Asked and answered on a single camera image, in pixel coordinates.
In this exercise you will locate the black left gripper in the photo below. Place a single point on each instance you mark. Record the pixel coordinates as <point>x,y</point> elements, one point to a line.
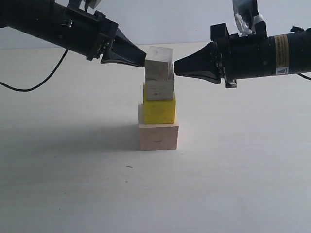
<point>91,35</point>

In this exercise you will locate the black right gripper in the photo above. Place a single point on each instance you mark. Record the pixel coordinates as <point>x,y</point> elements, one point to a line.
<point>230,57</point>

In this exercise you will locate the small wooden cube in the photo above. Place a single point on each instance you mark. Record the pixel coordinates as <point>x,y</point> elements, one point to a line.
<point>158,63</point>

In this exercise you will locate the medium wooden cube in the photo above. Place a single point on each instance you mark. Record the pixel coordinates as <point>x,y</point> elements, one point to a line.
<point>160,89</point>

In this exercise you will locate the yellow cube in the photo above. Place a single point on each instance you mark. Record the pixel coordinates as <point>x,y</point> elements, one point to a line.
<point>158,111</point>

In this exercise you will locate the large wooden cube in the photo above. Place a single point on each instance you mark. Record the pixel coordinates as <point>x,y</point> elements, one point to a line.
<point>156,136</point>

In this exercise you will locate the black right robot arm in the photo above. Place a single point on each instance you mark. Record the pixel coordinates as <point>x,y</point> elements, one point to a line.
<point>293,52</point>

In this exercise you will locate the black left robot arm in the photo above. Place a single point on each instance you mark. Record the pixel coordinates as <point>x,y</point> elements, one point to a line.
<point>44,19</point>

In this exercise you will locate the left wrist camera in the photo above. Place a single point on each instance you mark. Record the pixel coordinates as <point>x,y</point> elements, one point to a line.
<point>75,4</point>

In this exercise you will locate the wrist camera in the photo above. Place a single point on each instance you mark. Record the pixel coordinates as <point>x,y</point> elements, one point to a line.
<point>248,19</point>
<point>75,4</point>

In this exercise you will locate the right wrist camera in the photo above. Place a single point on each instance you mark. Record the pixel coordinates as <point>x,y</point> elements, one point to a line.
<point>248,19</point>

